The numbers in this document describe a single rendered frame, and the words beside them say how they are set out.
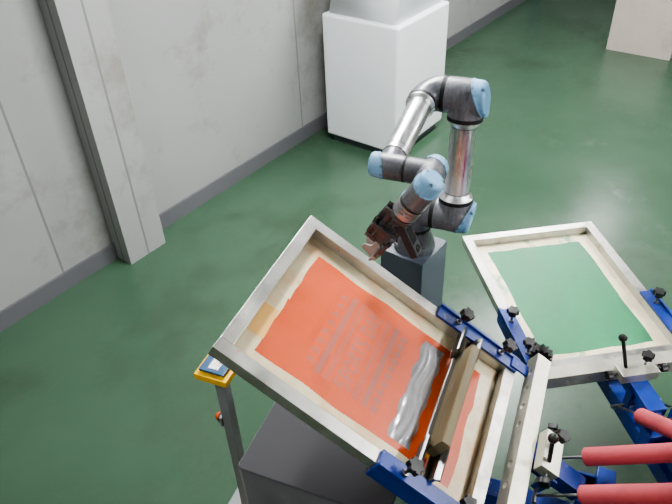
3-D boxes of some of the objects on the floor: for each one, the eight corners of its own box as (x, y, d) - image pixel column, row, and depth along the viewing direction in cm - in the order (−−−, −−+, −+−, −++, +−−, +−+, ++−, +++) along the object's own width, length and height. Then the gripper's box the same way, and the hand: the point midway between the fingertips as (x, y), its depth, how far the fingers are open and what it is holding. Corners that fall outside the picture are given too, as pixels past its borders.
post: (215, 526, 284) (174, 378, 226) (239, 484, 300) (207, 336, 242) (260, 543, 277) (230, 395, 219) (282, 499, 293) (260, 350, 235)
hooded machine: (378, 106, 614) (378, -76, 519) (443, 124, 579) (456, -67, 484) (327, 140, 565) (317, -55, 469) (395, 162, 530) (399, -43, 435)
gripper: (393, 194, 184) (357, 238, 198) (383, 211, 177) (346, 255, 191) (417, 212, 184) (379, 255, 199) (408, 230, 177) (369, 272, 192)
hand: (373, 258), depth 194 cm, fingers closed
